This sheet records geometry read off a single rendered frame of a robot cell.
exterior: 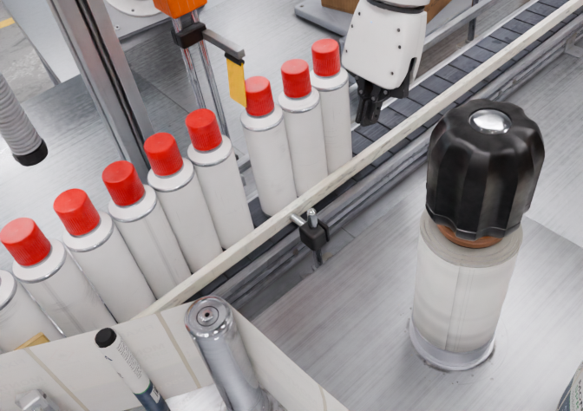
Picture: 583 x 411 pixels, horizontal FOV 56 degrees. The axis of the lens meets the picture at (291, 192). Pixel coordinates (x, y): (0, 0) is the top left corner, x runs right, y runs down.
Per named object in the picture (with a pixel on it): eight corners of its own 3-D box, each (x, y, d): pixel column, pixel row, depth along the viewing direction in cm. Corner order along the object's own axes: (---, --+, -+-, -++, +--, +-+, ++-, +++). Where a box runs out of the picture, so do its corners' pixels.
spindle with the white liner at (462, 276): (459, 388, 55) (507, 185, 34) (392, 332, 61) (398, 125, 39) (511, 332, 59) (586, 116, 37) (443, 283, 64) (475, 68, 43)
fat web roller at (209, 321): (244, 440, 54) (199, 352, 41) (218, 407, 57) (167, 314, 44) (278, 409, 56) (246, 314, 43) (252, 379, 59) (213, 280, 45)
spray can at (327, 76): (338, 185, 77) (329, 61, 62) (310, 172, 80) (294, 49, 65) (360, 164, 80) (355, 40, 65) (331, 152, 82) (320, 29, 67)
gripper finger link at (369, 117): (369, 81, 74) (358, 125, 78) (386, 90, 73) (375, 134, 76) (383, 78, 76) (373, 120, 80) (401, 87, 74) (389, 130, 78)
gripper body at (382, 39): (348, -17, 70) (332, 67, 76) (410, 7, 64) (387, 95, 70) (386, -19, 74) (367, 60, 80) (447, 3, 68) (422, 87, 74)
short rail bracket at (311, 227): (318, 281, 72) (310, 224, 64) (304, 269, 74) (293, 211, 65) (336, 267, 74) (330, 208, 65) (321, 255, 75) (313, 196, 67)
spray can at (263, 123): (272, 225, 74) (245, 103, 59) (254, 202, 77) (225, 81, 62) (304, 208, 75) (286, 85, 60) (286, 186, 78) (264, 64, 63)
